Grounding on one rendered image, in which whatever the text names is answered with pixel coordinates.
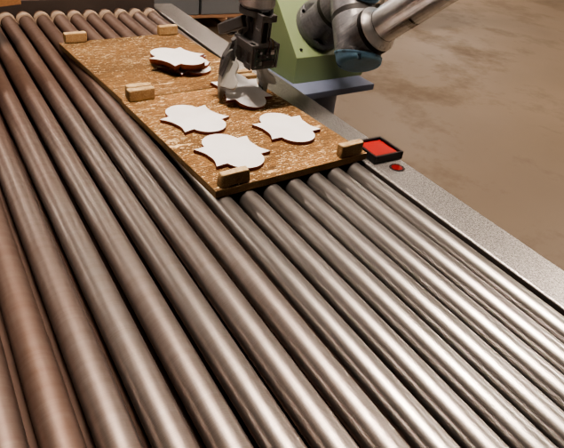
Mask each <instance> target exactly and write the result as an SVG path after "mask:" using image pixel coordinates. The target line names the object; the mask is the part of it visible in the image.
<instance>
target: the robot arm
mask: <svg viewBox="0 0 564 448"><path fill-rule="evenodd" d="M378 1H379V0H308V1H306V2H305V3H304V4H303V5H302V6H301V7H300V8H299V9H298V13H297V17H296V22H297V27H298V32H299V34H300V35H301V36H302V37H303V39H304V40H305V41H306V42H307V43H308V44H309V45H310V46H312V47H313V48H314V49H316V50H319V51H324V52H327V51H331V50H333V49H335V51H334V54H335V56H336V63H337V65H338V66H339V67H340V68H341V69H343V70H345V71H349V72H367V71H371V70H373V69H376V68H378V67H379V66H380V65H381V62H382V57H381V55H382V54H383V53H384V52H387V51H388V50H390V49H391V48H392V46H393V42H394V39H395V38H397V37H399V36H401V35H403V34H404V33H406V32H408V31H409V30H411V29H413V28H414V27H416V26H417V25H419V24H421V23H422V22H424V21H425V20H428V19H429V18H431V17H432V16H433V15H435V14H437V13H438V12H441V11H442V10H444V9H446V8H447V7H449V6H451V5H452V4H453V3H455V2H457V1H458V0H388V1H387V2H385V3H384V4H382V5H380V6H379V7H378V8H375V4H376V3H377V2H378ZM239 3H240V6H239V12H240V13H241V14H243V15H240V16H237V17H235V18H232V19H226V20H225V21H223V22H220V23H219V24H218V33H219V34H220V35H224V34H226V35H228V36H233V35H234V37H233V38H231V41H232V42H229V44H228V46H227V48H226V49H225V50H224V52H223V54H222V56H221V59H220V63H219V69H218V99H219V100H222V98H223V96H224V94H225V92H226V89H229V90H234V89H235V88H236V86H237V84H238V82H237V78H236V73H237V71H238V68H239V62H237V61H235V58H236V57H237V60H239V61H240V62H242V63H243V66H244V67H245V68H247V69H248V70H251V69H252V70H257V78H258V86H259V87H260V88H261V89H262V90H264V91H265V92H266V90H267V86H268V84H276V81H275V78H274V76H273V75H272V74H271V73H270V71H269V70H268V69H269V68H276V67H277V61H278V54H279V49H280V44H279V43H277V42H276V41H275V40H273V39H272V38H270V36H271V29H272V23H273V22H277V15H276V14H274V8H275V0H239ZM237 32H238V33H237ZM276 50H277V52H276ZM275 56H276V58H275Z"/></svg>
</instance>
